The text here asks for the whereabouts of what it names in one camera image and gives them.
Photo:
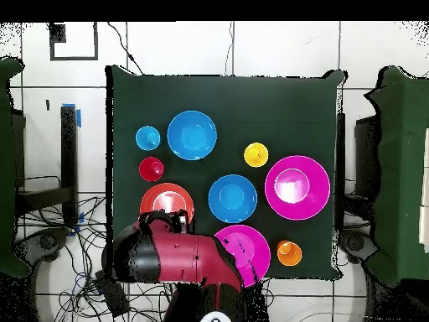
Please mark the blue plastic bowl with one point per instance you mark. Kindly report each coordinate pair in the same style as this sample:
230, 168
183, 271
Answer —
191, 135
232, 198

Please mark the red plastic cup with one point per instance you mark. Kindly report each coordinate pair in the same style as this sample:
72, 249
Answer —
150, 169

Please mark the orange plastic cup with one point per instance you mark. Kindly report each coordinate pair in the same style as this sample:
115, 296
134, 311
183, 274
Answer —
289, 253

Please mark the yellow plastic cup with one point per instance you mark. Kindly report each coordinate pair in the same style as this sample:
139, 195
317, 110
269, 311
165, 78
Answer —
256, 154

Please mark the black power adapter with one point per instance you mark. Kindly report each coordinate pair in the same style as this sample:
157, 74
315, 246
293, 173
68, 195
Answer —
114, 295

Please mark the light blue plastic cup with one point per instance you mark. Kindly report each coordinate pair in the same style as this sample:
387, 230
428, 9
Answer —
147, 138

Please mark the red-orange plastic bowl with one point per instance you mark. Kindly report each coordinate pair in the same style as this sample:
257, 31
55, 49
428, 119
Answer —
150, 201

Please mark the pink plastic bowl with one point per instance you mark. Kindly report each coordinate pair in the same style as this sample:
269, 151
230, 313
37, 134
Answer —
311, 201
254, 248

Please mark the black metal stand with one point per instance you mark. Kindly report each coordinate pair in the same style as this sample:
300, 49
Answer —
340, 167
68, 151

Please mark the green-covered side table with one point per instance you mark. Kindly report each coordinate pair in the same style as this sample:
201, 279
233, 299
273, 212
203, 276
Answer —
6, 167
402, 167

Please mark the black tape square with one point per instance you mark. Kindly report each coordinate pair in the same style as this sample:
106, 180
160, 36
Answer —
73, 58

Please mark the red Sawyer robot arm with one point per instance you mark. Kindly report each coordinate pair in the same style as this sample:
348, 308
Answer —
187, 255

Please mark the dark green table cloth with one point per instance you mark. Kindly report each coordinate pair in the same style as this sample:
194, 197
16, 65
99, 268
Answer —
268, 107

